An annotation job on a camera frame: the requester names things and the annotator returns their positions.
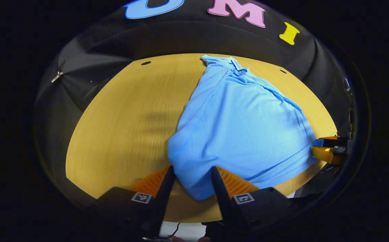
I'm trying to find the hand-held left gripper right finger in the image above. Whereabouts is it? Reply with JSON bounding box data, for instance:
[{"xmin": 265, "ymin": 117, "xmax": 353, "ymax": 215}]
[{"xmin": 211, "ymin": 166, "xmax": 294, "ymax": 232}]

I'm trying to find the black cable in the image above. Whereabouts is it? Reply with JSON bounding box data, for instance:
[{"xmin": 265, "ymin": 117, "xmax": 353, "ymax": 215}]
[{"xmin": 153, "ymin": 222, "xmax": 181, "ymax": 240}]

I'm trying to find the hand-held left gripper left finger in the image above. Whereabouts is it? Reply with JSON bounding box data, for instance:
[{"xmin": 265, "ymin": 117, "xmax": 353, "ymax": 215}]
[{"xmin": 95, "ymin": 165, "xmax": 176, "ymax": 236}]

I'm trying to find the light blue T-shirt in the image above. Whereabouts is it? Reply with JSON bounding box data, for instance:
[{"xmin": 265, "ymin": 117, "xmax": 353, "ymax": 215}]
[{"xmin": 167, "ymin": 55, "xmax": 324, "ymax": 201}]

